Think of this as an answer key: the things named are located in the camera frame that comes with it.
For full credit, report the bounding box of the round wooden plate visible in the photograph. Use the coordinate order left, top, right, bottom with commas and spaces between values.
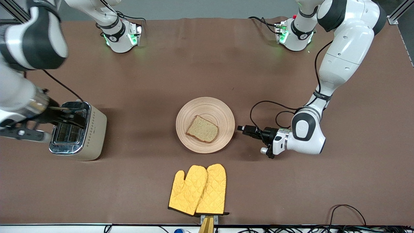
176, 97, 235, 154

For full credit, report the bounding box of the brown bread toast slice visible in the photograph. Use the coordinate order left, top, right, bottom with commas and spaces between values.
186, 115, 219, 144

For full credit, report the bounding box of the beige chrome toaster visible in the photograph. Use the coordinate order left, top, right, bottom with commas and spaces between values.
49, 101, 107, 161

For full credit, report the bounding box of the yellow quilted oven mitt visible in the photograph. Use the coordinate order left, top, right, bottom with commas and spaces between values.
195, 163, 230, 216
168, 165, 208, 216

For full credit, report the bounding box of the brown table cover mat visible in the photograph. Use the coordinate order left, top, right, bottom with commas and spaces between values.
0, 16, 414, 226

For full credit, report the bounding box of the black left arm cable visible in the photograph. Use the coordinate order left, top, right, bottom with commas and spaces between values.
249, 40, 334, 130

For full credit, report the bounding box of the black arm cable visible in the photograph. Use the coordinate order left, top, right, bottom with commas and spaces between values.
249, 40, 334, 130
42, 69, 83, 103

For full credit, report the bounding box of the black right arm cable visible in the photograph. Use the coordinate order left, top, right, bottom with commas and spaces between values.
42, 69, 83, 103

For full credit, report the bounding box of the wooden stick with bracket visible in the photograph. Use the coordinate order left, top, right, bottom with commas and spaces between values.
198, 214, 219, 233

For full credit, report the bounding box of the black cable bundle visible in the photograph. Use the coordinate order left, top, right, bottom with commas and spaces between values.
215, 225, 414, 233

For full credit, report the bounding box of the black looped floor cable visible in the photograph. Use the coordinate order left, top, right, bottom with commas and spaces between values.
329, 204, 367, 227

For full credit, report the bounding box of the black left base cable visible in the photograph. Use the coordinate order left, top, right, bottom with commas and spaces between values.
248, 16, 279, 35

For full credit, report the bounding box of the black base cable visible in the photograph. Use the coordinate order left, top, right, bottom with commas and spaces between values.
248, 16, 279, 35
115, 10, 147, 25

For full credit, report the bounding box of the aluminium frame profile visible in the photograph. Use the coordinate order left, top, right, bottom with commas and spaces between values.
0, 0, 30, 25
387, 0, 414, 25

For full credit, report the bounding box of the black right base cable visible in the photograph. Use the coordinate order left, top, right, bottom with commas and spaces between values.
115, 10, 147, 25

